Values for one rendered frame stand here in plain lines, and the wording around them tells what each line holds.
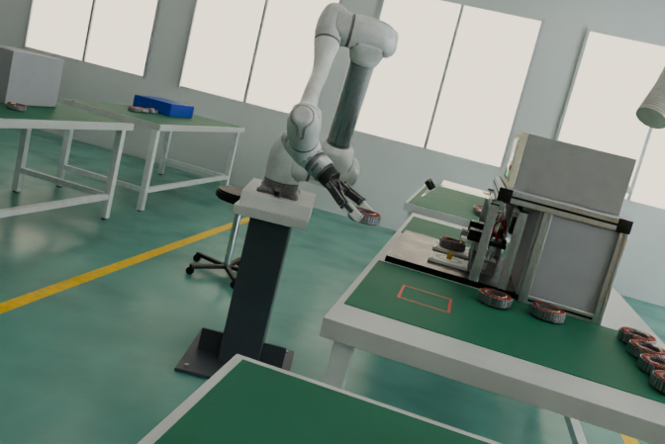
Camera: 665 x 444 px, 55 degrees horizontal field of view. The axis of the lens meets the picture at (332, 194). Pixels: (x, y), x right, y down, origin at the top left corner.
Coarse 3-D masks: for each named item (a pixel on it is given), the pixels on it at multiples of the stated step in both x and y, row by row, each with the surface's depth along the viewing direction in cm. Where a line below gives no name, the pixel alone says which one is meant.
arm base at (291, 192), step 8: (264, 176) 278; (264, 184) 275; (272, 184) 272; (280, 184) 272; (264, 192) 272; (272, 192) 272; (280, 192) 269; (288, 192) 274; (296, 192) 278; (296, 200) 272
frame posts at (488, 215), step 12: (492, 192) 279; (492, 204) 219; (480, 216) 281; (492, 216) 220; (504, 216) 281; (492, 228) 220; (516, 228) 218; (480, 240) 221; (516, 240) 219; (480, 252) 222; (516, 252) 219; (480, 264) 222; (504, 264) 220; (504, 276) 221; (504, 288) 221
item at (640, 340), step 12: (624, 336) 198; (636, 336) 196; (648, 336) 200; (636, 348) 185; (648, 348) 188; (660, 348) 188; (648, 360) 173; (660, 360) 177; (648, 372) 172; (660, 372) 165; (660, 384) 160
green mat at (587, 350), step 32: (384, 288) 193; (416, 288) 202; (448, 288) 212; (416, 320) 169; (448, 320) 176; (480, 320) 184; (512, 320) 192; (544, 320) 201; (576, 320) 211; (512, 352) 163; (544, 352) 169; (576, 352) 176; (608, 352) 184; (608, 384) 157; (640, 384) 163
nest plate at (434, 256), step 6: (432, 252) 249; (438, 252) 252; (432, 258) 238; (438, 258) 240; (444, 258) 243; (456, 258) 249; (444, 264) 237; (450, 264) 237; (456, 264) 238; (462, 264) 240
